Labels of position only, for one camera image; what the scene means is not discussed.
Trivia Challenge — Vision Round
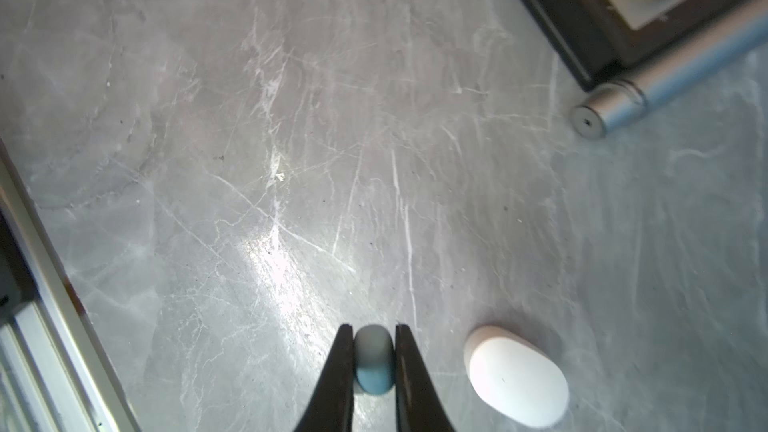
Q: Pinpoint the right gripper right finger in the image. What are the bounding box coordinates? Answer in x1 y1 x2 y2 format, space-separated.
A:
395 324 455 432

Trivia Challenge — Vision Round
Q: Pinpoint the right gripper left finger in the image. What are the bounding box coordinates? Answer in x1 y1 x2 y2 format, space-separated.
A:
295 324 355 432

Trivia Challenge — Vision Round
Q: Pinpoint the blue earbud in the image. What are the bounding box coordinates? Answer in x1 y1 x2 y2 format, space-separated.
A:
353 324 395 396

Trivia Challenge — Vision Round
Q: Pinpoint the white earbud case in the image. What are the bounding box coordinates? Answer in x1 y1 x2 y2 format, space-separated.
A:
464 325 570 429

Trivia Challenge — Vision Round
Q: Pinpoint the silver microphone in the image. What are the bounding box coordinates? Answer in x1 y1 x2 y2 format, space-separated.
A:
570 0 767 140

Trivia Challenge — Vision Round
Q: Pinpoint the black white chessboard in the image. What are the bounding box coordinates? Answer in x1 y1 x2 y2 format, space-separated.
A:
522 0 745 91

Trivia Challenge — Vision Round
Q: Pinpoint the aluminium front rail frame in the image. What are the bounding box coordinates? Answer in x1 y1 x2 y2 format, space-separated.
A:
1 151 140 431

